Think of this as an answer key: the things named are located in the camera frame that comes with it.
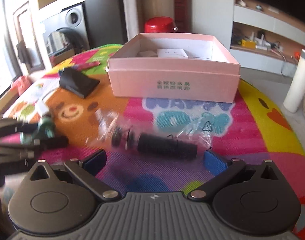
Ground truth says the teal handheld fan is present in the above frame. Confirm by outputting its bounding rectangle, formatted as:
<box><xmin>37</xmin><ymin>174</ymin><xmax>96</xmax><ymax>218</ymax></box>
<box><xmin>20</xmin><ymin>115</ymin><xmax>55</xmax><ymax>144</ymax></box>

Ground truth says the clear bag with black roller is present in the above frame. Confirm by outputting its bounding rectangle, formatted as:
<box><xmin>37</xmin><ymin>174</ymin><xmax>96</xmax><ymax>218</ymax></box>
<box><xmin>85</xmin><ymin>109</ymin><xmax>212</xmax><ymax>160</ymax></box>

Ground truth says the black curved holder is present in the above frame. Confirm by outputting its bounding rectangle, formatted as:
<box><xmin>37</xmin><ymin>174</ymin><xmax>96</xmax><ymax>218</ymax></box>
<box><xmin>59</xmin><ymin>68</ymin><xmax>100</xmax><ymax>99</ymax></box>

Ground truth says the pink blue toothpaste tube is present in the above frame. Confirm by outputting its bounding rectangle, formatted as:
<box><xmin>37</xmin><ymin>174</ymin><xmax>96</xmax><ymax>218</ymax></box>
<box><xmin>67</xmin><ymin>61</ymin><xmax>101</xmax><ymax>72</ymax></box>

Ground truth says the white power adapter block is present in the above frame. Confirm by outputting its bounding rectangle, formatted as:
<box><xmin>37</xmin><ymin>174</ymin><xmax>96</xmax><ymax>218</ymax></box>
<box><xmin>157</xmin><ymin>49</ymin><xmax>188</xmax><ymax>59</ymax></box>

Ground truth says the colourful cartoon play mat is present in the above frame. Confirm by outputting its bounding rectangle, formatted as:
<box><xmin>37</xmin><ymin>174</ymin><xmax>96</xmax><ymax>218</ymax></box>
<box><xmin>5</xmin><ymin>44</ymin><xmax>305</xmax><ymax>239</ymax></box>

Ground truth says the pink cardboard box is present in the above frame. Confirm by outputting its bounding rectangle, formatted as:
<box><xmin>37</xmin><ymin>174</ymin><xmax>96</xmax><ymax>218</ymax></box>
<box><xmin>107</xmin><ymin>33</ymin><xmax>240</xmax><ymax>103</ymax></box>

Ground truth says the white thermos bottle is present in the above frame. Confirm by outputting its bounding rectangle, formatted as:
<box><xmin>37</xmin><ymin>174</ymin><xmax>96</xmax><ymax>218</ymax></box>
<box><xmin>283</xmin><ymin>49</ymin><xmax>305</xmax><ymax>113</ymax></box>

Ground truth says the silver washing machine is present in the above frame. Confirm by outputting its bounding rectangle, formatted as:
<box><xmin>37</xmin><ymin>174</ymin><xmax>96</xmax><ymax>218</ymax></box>
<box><xmin>41</xmin><ymin>3</ymin><xmax>89</xmax><ymax>57</ymax></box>

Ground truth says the white shelf unit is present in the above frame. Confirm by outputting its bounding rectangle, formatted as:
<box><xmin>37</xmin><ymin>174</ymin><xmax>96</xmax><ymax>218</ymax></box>
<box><xmin>191</xmin><ymin>0</ymin><xmax>305</xmax><ymax>77</ymax></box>

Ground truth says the red cylindrical bin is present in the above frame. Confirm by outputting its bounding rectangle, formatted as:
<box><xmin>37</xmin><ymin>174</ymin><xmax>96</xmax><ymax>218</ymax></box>
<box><xmin>144</xmin><ymin>16</ymin><xmax>178</xmax><ymax>33</ymax></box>

